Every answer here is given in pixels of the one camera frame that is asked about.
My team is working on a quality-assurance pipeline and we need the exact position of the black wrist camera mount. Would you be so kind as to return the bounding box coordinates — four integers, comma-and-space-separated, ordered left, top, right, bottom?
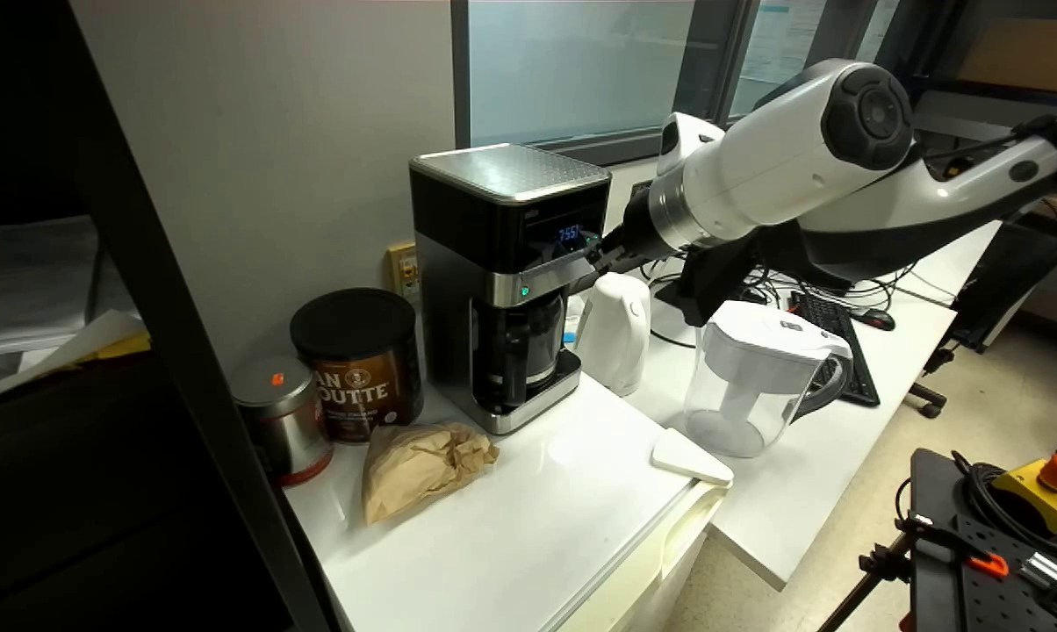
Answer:
667, 237, 785, 330

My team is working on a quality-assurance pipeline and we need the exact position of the black perforated work table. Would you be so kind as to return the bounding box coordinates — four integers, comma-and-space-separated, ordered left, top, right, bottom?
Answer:
907, 445, 1057, 632

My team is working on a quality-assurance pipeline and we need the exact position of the clear white water filter pitcher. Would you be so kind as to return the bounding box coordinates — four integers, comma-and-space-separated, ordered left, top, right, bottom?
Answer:
677, 297, 855, 464

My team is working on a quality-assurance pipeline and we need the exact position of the black shelf unit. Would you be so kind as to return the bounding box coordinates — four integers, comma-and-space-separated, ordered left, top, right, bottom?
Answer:
0, 0, 345, 632

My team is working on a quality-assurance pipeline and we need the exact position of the glass coffee carafe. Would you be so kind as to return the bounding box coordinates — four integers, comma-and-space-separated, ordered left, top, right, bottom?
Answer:
494, 294, 572, 397

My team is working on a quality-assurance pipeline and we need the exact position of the white desk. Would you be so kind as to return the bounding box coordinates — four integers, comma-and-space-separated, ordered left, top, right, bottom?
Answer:
599, 220, 1005, 592

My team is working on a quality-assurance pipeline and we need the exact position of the steel canister with red base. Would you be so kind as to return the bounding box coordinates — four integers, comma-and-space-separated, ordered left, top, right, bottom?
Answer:
234, 365, 338, 488

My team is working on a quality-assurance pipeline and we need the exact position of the yellow red emergency stop button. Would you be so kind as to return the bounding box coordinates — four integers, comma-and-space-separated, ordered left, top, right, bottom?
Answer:
995, 440, 1057, 538

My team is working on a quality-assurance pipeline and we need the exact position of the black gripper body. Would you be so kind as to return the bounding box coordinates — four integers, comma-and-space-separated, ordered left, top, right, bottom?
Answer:
610, 190, 674, 277

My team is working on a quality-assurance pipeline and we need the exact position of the white plastic jug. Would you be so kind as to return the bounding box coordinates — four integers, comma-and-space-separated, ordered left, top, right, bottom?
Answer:
577, 269, 655, 400

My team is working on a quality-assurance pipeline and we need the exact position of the brown paper filter bag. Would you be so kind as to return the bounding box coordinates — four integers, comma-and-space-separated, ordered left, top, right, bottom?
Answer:
359, 417, 502, 534

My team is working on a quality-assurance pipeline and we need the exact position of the orange handled clamp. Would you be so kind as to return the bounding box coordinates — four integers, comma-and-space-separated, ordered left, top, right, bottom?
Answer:
899, 520, 1013, 582

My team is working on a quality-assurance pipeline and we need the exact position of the black office chair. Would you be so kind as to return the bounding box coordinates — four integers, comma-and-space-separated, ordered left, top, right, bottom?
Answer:
899, 215, 1057, 420

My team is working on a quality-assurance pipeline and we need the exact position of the stack of papers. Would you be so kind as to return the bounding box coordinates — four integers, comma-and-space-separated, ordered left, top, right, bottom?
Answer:
0, 215, 153, 407

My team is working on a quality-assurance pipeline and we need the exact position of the black coiled cable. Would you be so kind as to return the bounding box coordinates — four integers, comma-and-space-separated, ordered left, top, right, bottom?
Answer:
950, 449, 1057, 559

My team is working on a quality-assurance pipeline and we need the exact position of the dark brown coffee can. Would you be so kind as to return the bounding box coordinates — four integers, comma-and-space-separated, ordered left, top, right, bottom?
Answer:
289, 289, 427, 445

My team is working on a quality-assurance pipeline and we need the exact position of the beige wall outlet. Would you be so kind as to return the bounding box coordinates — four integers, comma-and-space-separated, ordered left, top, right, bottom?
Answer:
384, 237, 420, 294

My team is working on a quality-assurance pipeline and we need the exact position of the dark framed window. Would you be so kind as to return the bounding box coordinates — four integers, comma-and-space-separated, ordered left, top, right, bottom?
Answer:
450, 0, 907, 169

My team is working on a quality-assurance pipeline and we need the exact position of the black steel coffee maker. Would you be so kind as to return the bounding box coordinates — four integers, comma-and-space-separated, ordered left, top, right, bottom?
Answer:
407, 141, 614, 440

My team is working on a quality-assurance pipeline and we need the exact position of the black tripod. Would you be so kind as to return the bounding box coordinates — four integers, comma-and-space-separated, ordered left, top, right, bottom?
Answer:
819, 531, 924, 632

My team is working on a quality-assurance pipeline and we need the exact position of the black keyboard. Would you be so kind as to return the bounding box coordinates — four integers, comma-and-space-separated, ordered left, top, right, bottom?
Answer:
785, 290, 887, 413

